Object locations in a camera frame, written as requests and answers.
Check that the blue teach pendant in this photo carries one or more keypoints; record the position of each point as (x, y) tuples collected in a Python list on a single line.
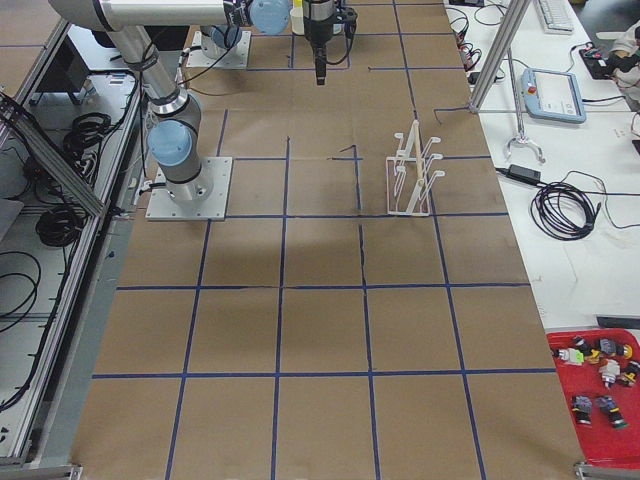
[(552, 95)]

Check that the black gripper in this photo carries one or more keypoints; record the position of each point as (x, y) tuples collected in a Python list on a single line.
[(320, 29)]

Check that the metal reacher grabber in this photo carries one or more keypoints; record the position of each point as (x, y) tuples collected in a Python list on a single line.
[(520, 120)]

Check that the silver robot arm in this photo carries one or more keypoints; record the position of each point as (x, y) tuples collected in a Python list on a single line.
[(173, 141)]

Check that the red parts tray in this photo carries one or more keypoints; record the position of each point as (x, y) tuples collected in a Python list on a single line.
[(599, 374)]

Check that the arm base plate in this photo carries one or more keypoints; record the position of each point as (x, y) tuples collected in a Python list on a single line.
[(204, 198), (204, 52)]

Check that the aluminium frame post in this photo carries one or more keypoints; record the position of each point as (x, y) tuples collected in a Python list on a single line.
[(502, 41)]

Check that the black power adapter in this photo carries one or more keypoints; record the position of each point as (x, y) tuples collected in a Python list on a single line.
[(524, 174)]

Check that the white wire cup rack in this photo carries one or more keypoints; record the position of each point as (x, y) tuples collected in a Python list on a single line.
[(409, 174)]

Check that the white plastic cup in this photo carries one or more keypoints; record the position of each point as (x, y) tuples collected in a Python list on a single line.
[(297, 21)]

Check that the white keyboard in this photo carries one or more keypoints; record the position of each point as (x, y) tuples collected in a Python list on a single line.
[(554, 17)]

